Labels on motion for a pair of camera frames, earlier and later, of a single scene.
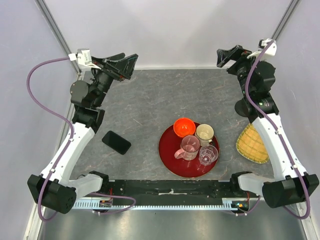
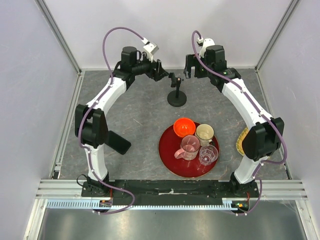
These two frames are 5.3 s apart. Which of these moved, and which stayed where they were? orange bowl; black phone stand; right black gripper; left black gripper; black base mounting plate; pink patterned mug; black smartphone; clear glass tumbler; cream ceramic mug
Moved: black phone stand; left black gripper; right black gripper
Stayed: clear glass tumbler; cream ceramic mug; pink patterned mug; black base mounting plate; orange bowl; black smartphone
